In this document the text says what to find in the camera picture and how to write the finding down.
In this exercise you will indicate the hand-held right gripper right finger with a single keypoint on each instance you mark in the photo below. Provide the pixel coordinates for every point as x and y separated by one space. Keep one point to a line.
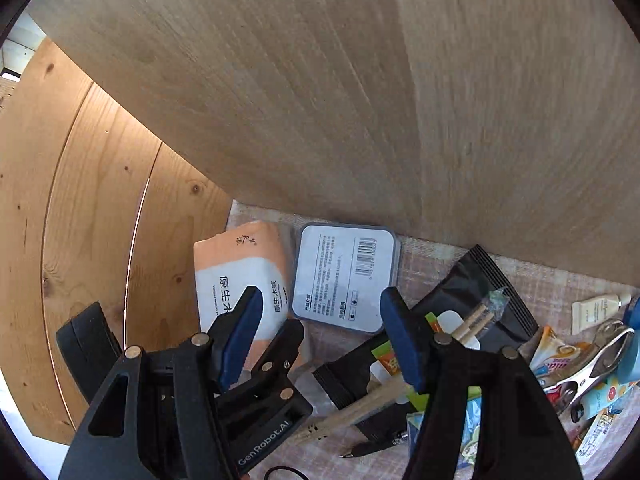
402 345

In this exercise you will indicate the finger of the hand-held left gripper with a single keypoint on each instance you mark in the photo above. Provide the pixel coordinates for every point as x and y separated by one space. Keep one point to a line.
277 355

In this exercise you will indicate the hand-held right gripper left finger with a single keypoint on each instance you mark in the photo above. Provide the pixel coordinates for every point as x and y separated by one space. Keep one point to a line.
242 345

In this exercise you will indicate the orange and white tissue pack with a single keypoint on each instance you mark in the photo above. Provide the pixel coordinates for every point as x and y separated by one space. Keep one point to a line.
235 270

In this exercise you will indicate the black hair band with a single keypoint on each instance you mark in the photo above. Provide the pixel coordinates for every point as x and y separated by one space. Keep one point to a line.
285 472

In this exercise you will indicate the wrapped wooden chopsticks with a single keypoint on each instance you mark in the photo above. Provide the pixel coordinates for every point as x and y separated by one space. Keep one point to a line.
360 405

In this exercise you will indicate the black zip packet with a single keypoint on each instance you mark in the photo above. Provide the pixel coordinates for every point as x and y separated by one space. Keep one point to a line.
465 285

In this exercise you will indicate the grey box with white label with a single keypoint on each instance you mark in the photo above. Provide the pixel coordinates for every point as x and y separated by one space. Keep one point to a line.
345 275

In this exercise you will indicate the pink plaid blanket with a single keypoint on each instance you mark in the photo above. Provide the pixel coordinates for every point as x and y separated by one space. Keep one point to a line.
430 255

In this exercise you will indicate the black pen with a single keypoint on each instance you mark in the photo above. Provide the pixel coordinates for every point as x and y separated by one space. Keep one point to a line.
375 446

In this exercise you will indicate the blue tissue pack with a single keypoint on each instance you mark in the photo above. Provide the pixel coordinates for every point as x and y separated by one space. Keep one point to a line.
472 430

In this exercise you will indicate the orange and white sachet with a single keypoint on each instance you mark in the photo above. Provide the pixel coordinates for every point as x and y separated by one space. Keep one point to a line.
557 352

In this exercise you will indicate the metal clip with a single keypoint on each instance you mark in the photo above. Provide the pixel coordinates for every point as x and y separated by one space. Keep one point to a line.
595 360

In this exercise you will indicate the small cream tube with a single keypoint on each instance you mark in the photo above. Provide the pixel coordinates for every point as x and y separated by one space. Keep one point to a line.
595 312

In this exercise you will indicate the pine wooden panel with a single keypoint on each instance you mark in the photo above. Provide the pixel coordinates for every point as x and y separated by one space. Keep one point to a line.
90 210

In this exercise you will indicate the small tube with blue print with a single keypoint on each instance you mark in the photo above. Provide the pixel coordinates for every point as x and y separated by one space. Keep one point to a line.
607 397

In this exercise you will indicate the pale wooden board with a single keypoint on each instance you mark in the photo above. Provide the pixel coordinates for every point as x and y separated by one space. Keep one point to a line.
350 85

